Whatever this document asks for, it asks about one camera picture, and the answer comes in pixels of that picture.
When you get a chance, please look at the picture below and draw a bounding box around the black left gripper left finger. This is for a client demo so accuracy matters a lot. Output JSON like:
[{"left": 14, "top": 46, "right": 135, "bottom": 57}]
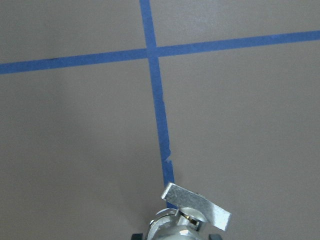
[{"left": 131, "top": 233, "right": 143, "bottom": 240}]

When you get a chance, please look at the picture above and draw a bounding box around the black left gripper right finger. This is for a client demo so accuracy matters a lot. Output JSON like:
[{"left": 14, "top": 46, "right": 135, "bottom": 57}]
[{"left": 209, "top": 233, "right": 223, "bottom": 240}]

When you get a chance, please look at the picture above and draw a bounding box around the PPR valve with metal handle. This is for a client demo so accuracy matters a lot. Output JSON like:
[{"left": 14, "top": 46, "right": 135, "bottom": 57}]
[{"left": 145, "top": 182, "right": 232, "bottom": 240}]

